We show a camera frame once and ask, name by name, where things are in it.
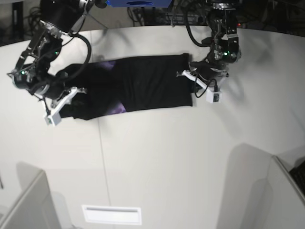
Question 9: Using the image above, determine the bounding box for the grey partition panel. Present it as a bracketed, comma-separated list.
[268, 156, 305, 229]
[0, 170, 61, 229]

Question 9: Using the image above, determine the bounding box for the black T-shirt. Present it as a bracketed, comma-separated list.
[60, 53, 193, 120]

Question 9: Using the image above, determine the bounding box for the grey partition panel right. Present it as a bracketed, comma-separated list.
[268, 156, 305, 229]

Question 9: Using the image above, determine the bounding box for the grey partition panel left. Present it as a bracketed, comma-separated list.
[0, 170, 61, 229]

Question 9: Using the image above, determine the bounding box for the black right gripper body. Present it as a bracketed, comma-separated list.
[28, 71, 69, 100]

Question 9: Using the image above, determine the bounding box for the blue box on stand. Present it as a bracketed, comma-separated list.
[106, 0, 172, 8]

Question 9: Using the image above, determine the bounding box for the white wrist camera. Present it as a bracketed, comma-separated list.
[44, 113, 61, 126]
[206, 90, 222, 104]

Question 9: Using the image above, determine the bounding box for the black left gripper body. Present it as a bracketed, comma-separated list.
[190, 61, 229, 87]

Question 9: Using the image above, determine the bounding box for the black keyboard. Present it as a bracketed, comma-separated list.
[289, 164, 305, 194]

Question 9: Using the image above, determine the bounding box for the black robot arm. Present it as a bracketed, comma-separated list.
[7, 0, 96, 119]
[182, 0, 241, 93]

